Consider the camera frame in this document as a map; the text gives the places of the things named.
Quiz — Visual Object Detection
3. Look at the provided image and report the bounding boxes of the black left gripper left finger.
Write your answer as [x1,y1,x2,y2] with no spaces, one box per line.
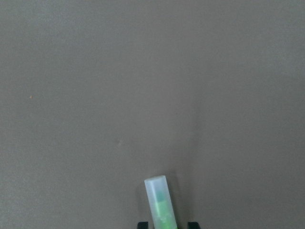
[137,221,149,229]

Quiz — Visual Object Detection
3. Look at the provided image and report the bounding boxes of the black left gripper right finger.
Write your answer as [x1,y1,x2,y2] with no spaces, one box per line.
[187,221,200,229]

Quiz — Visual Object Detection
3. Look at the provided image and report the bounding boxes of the green marker pen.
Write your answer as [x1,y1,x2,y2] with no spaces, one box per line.
[144,175,178,229]

